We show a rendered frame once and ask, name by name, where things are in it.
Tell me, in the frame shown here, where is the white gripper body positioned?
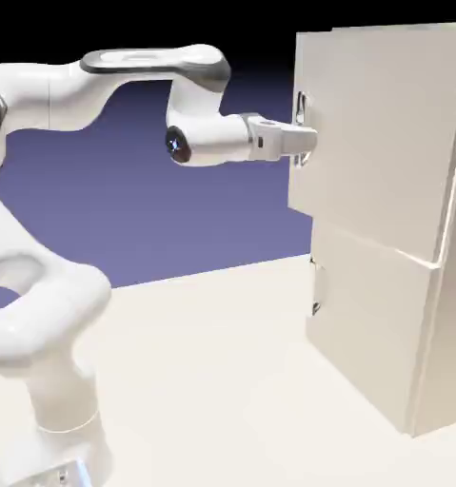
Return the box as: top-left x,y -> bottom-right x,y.
278,124 -> 319,158

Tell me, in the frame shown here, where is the white cabinet door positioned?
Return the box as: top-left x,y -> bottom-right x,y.
287,22 -> 456,269
306,217 -> 441,438

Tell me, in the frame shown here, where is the white cabinet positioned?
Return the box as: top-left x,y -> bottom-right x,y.
287,21 -> 456,438

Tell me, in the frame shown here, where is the curved silver door handle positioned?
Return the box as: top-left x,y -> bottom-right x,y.
292,89 -> 312,169
309,256 -> 327,318

